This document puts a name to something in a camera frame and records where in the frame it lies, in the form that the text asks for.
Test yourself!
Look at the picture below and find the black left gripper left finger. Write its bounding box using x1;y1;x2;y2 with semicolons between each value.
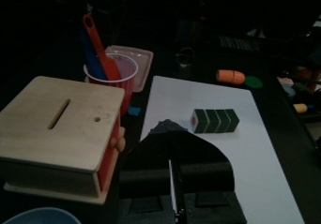
118;118;177;224

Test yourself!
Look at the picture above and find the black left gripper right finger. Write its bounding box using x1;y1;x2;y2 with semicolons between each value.
169;129;249;224

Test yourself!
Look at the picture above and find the dark green toy sushi piece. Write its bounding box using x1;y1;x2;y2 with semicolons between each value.
214;109;231;133
225;108;241;132
205;109;221;134
190;109;211;134

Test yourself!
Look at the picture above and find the white cutting board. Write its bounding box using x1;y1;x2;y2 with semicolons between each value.
138;75;306;224

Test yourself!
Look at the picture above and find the small blue block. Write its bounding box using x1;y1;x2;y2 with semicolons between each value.
127;106;143;116

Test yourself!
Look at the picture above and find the wooden slot box red drawer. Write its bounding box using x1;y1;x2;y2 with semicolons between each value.
0;75;128;206

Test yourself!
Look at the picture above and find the red plastic cup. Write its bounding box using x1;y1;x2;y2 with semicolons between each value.
83;52;139;116

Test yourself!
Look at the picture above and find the yellow cylinder object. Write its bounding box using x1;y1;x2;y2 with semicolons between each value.
292;103;312;114

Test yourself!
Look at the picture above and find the green toy carrot top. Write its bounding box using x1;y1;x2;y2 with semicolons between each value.
244;75;265;89

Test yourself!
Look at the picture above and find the orange toy carrot piece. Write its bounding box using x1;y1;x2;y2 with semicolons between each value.
215;68;248;85

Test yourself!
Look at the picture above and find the clear pink plastic container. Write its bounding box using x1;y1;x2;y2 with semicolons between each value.
104;45;155;94

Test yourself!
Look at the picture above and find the blue toy utensil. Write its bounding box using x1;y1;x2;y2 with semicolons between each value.
79;30;108;81

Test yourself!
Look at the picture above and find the small black round cup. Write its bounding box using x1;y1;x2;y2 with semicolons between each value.
174;46;195;68

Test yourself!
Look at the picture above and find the black sheet with white text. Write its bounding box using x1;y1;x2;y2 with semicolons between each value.
218;35;258;53

